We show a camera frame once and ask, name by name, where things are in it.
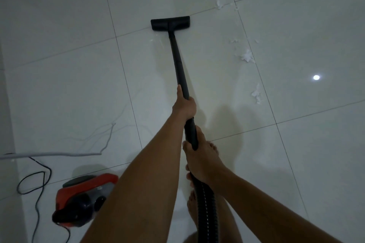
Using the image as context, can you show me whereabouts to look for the person's left hand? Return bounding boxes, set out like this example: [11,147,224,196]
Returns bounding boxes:
[172,85,197,121]

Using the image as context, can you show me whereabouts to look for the person's right hand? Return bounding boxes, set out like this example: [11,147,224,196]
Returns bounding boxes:
[182,125,229,188]

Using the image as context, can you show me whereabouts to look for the black vacuum wand with floor head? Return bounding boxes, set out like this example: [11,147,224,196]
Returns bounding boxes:
[151,16,199,151]

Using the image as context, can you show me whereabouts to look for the black corrugated vacuum hose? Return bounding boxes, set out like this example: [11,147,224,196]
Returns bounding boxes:
[190,173,222,243]

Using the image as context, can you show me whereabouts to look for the person's right forearm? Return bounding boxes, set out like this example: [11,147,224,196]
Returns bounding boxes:
[212,169,365,243]

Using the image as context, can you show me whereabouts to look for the person's left forearm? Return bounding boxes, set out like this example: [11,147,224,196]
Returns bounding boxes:
[80,109,195,243]

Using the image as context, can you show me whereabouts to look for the person's right foot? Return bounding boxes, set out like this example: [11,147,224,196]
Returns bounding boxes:
[206,141,221,164]

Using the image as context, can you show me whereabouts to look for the person's foot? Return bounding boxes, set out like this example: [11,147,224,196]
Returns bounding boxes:
[186,190,201,227]
[206,141,221,164]

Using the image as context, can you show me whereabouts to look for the person's left foot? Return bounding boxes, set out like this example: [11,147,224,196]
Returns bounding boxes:
[186,190,201,227]

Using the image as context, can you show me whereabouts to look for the scattered white paper scraps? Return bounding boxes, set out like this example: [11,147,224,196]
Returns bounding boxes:
[164,0,263,105]

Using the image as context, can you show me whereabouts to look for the person's right leg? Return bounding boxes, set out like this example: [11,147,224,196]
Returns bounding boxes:
[212,192,239,243]

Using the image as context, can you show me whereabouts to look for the red and black vacuum cleaner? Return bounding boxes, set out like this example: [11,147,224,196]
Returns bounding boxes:
[52,174,119,228]

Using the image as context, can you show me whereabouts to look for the grey cable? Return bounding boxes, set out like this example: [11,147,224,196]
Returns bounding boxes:
[0,123,116,161]

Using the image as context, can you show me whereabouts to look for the black power cable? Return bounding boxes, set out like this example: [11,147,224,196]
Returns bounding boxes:
[3,153,71,243]

